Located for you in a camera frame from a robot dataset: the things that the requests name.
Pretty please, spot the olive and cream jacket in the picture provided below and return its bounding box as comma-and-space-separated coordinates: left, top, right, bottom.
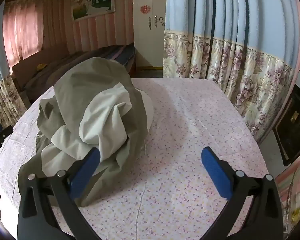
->
17, 57, 154, 208

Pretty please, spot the wide blue floral curtain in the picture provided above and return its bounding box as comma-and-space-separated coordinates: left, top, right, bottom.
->
163, 0, 299, 143

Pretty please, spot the framed wall picture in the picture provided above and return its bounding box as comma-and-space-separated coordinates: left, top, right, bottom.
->
72, 0, 115, 22

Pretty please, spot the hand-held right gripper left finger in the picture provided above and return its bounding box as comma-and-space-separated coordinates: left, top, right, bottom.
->
17, 147, 102, 240

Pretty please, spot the black glass-door appliance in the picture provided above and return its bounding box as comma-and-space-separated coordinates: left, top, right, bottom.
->
272, 67, 300, 167

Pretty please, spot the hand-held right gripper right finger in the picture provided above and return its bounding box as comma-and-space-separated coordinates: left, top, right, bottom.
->
201, 146, 283, 240

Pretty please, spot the pink curtain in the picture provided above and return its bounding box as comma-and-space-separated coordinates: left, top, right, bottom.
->
2, 4, 44, 68

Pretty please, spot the pink floral bed sheet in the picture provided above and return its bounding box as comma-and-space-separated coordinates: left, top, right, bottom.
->
0, 76, 269, 240

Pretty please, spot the white wardrobe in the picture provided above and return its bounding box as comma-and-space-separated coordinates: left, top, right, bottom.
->
132, 0, 168, 68

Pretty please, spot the narrow blue floral curtain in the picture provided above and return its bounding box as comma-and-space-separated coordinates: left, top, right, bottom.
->
0, 12, 28, 128

